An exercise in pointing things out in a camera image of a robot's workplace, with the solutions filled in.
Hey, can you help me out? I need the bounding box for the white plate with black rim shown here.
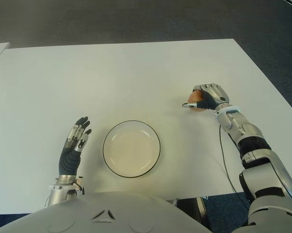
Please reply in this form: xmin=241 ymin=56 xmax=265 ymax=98
xmin=102 ymin=119 xmax=161 ymax=180

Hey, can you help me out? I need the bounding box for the black cable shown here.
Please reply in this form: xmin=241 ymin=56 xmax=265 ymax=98
xmin=218 ymin=126 xmax=249 ymax=210

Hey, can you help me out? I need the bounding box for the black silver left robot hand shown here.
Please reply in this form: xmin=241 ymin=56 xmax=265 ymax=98
xmin=58 ymin=116 xmax=92 ymax=176

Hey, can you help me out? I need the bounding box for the red yellow apple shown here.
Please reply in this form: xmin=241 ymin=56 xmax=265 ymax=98
xmin=187 ymin=90 xmax=206 ymax=113

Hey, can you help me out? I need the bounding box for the grey robot torso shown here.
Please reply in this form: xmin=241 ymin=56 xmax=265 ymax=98
xmin=0 ymin=191 xmax=211 ymax=233

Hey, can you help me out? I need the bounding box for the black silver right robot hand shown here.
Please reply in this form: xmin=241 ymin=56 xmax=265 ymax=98
xmin=181 ymin=83 xmax=230 ymax=112

